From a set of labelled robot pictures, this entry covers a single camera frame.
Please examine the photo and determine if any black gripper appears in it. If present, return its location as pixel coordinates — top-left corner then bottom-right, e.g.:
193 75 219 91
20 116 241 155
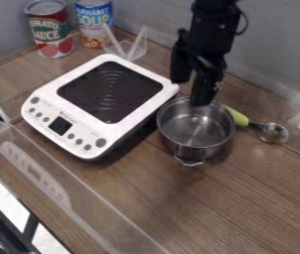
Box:
170 6 241 106

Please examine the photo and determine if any silver pot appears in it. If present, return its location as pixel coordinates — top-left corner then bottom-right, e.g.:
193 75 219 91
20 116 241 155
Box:
156 97 234 167

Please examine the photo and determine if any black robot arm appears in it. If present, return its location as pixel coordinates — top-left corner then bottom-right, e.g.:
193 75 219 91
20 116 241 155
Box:
170 0 247 106

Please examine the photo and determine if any white and black stove top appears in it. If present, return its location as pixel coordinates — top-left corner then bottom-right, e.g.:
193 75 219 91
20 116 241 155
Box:
21 54 179 160

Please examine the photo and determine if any alphabet soup can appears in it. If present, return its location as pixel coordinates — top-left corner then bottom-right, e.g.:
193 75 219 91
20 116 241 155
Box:
75 0 114 49

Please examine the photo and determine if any tomato sauce can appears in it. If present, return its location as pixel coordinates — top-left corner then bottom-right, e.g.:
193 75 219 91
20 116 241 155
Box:
23 0 73 59

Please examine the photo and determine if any clear acrylic front barrier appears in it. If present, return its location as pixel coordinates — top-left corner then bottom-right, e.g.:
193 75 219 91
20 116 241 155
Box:
0 107 170 254

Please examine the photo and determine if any clear acrylic corner bracket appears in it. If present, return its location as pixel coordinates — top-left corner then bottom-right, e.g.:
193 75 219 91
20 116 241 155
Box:
103 24 147 62

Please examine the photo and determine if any green handled spoon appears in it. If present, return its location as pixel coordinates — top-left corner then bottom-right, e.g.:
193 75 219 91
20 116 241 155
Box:
225 105 289 144

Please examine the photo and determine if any black table leg frame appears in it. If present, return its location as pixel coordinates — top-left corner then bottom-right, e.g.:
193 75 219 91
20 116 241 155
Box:
0 210 41 254

